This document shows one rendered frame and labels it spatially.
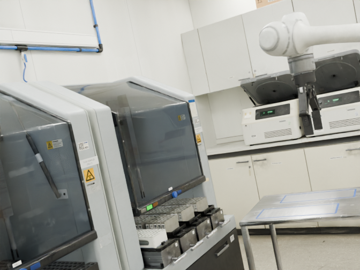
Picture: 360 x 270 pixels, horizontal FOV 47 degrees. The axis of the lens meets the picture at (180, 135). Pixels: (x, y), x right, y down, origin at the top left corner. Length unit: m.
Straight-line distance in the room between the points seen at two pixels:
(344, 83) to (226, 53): 1.19
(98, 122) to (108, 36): 2.03
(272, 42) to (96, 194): 0.85
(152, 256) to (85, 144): 0.56
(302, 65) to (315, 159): 2.42
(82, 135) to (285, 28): 0.82
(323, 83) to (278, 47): 2.90
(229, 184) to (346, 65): 1.57
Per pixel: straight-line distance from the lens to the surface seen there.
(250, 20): 4.29
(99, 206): 1.63
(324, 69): 4.04
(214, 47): 4.43
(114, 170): 1.70
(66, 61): 3.20
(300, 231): 4.15
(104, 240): 1.64
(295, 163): 3.92
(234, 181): 4.17
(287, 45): 1.34
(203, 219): 2.08
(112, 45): 3.64
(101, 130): 1.67
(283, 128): 3.89
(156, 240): 1.81
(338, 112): 3.77
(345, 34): 1.36
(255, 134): 4.00
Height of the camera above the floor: 1.35
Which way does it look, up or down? 3 degrees down
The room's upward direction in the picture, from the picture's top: 12 degrees counter-clockwise
